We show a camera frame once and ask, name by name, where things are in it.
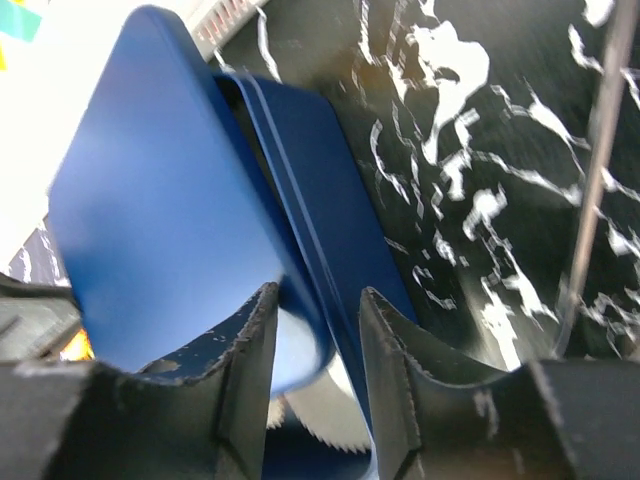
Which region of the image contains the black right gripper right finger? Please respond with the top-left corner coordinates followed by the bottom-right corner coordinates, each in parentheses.
top-left (360, 288), bottom-right (639, 479)

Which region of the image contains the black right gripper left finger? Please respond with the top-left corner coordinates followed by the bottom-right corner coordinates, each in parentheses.
top-left (1, 283), bottom-right (279, 479)

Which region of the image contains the blue tin lid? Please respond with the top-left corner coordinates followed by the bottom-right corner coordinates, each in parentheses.
top-left (49, 6), bottom-right (331, 394)

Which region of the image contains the white paper cup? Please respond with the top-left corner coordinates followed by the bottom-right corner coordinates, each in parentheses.
top-left (266, 363), bottom-right (371, 453)

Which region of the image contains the steel baking tray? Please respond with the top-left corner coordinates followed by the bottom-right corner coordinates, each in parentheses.
top-left (1, 274), bottom-right (94, 363)

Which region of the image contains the blue cookie tin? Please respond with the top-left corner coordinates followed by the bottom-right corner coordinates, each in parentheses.
top-left (214, 72), bottom-right (419, 480)

